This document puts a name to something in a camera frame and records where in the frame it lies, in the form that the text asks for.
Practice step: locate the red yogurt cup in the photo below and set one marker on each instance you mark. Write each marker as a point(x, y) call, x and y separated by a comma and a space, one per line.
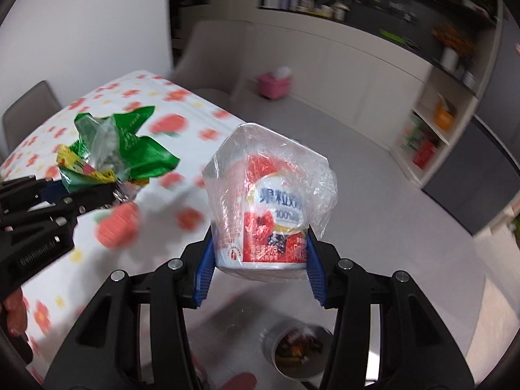
point(264, 211)

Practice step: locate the dark wall shelf with jars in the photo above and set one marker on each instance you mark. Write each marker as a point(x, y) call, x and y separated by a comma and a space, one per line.
point(365, 0)

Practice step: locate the white open shelf unit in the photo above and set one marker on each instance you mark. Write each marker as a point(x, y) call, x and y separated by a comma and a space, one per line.
point(434, 138)

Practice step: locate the strawberry print tablecloth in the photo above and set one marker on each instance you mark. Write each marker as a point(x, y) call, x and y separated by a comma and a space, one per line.
point(183, 195)

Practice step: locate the pink tissue box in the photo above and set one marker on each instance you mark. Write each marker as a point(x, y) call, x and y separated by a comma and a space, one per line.
point(274, 85)

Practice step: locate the person's left hand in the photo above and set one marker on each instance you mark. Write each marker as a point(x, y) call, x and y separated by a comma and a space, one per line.
point(14, 313)

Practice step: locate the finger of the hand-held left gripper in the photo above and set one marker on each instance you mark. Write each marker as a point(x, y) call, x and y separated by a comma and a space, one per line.
point(89, 199)
point(24, 195)

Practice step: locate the green snack wrapper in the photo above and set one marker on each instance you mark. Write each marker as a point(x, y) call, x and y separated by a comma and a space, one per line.
point(142, 150)

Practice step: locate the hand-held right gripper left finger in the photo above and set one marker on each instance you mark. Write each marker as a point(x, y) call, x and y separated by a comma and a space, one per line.
point(205, 268)

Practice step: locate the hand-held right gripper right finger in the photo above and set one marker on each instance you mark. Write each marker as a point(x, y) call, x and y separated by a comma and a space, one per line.
point(315, 268)

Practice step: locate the grey dining chair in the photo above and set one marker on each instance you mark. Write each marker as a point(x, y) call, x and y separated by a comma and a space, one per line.
point(28, 109)

